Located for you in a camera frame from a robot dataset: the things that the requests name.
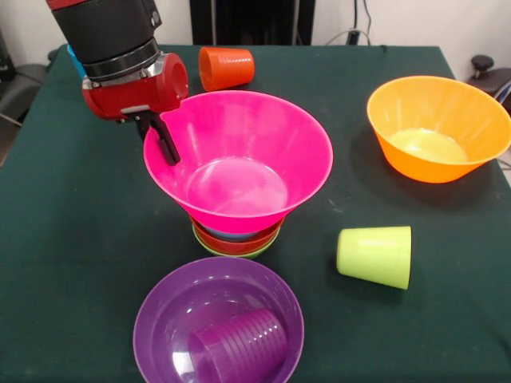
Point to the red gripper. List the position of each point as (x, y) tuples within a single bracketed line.
[(131, 97)]

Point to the orange plastic cup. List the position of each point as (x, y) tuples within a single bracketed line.
[(227, 68)]

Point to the pink plastic bowl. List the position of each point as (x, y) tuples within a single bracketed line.
[(239, 219)]

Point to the blue plastic bowl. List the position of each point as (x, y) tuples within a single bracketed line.
[(231, 236)]

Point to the orange plastic bowl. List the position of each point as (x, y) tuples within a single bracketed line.
[(239, 245)]

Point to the green plastic bowl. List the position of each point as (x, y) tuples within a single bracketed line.
[(259, 253)]

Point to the purple plastic bowl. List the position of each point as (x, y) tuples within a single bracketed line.
[(167, 307)]

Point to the purple plastic cup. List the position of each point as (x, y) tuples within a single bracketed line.
[(239, 347)]

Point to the lime green plastic cup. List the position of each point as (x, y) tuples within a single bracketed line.
[(375, 255)]

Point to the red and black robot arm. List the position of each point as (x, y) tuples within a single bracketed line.
[(104, 32)]

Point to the blue plastic cup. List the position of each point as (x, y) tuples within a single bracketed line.
[(76, 61)]

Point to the grey chair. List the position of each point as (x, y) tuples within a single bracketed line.
[(20, 95)]

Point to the black power plug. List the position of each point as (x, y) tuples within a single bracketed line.
[(353, 36)]

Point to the yellow plastic bowl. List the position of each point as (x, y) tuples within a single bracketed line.
[(423, 167)]

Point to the dark green tablecloth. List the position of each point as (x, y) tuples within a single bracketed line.
[(399, 339)]

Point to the black chair armrest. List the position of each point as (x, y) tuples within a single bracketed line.
[(483, 64)]

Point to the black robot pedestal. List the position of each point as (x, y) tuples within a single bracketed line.
[(255, 20)]

